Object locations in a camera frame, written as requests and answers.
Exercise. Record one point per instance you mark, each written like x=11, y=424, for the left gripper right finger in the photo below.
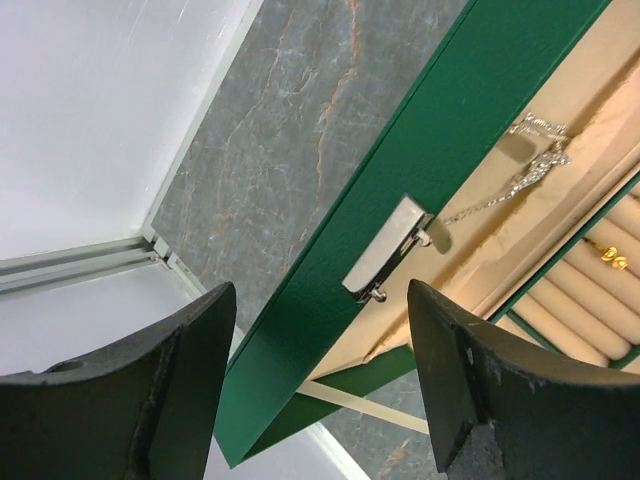
x=499, y=407

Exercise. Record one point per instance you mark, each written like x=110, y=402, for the green jewelry box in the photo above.
x=495, y=58

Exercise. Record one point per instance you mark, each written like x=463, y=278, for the green jewelry tray insert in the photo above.
x=582, y=298

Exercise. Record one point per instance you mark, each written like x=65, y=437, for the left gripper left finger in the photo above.
x=142, y=407

